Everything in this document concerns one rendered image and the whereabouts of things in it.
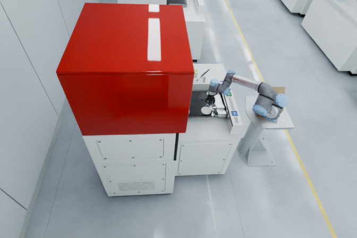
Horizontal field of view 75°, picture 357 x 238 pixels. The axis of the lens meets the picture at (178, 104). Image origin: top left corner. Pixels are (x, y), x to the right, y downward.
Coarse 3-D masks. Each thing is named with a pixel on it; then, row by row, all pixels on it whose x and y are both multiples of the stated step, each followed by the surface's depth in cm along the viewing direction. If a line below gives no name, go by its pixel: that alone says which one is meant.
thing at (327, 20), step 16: (320, 0) 470; (336, 0) 436; (352, 0) 421; (320, 16) 471; (336, 16) 430; (352, 16) 394; (320, 32) 472; (336, 32) 430; (352, 32) 395; (336, 48) 431; (352, 48) 396; (336, 64) 431; (352, 64) 417
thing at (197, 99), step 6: (192, 96) 246; (198, 96) 246; (204, 96) 247; (192, 102) 240; (198, 102) 241; (204, 102) 241; (192, 108) 234; (198, 108) 235; (210, 108) 236; (192, 114) 229; (198, 114) 230; (204, 114) 230; (210, 114) 231
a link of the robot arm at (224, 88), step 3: (225, 81) 207; (219, 84) 209; (222, 84) 208; (225, 84) 206; (228, 84) 207; (219, 87) 208; (222, 87) 207; (225, 87) 206; (228, 87) 208; (216, 90) 211; (219, 90) 209; (222, 90) 207; (225, 90) 206; (228, 90) 205; (225, 93) 207; (228, 93) 209
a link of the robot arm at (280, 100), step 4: (276, 96) 214; (280, 96) 211; (284, 96) 212; (276, 100) 212; (280, 100) 211; (284, 100) 212; (272, 104) 216; (276, 104) 213; (280, 104) 211; (284, 104) 212; (280, 108) 214
